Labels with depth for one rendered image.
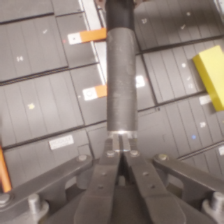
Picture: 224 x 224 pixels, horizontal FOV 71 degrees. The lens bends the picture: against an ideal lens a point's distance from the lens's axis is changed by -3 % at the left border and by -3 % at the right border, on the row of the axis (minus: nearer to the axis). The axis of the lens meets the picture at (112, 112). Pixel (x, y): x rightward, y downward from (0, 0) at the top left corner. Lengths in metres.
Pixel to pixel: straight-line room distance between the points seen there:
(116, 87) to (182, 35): 0.33
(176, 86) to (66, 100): 0.28
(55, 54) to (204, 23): 0.43
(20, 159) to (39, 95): 0.14
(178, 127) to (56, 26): 0.39
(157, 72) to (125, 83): 0.22
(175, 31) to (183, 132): 0.28
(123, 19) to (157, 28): 0.23
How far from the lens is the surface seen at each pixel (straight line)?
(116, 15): 0.28
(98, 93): 0.39
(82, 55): 0.43
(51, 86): 0.40
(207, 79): 0.49
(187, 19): 0.56
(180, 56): 0.49
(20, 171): 0.41
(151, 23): 0.50
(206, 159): 0.49
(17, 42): 0.46
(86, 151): 0.36
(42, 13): 0.48
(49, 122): 0.39
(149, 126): 0.40
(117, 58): 0.24
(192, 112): 0.47
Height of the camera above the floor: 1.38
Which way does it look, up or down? 79 degrees down
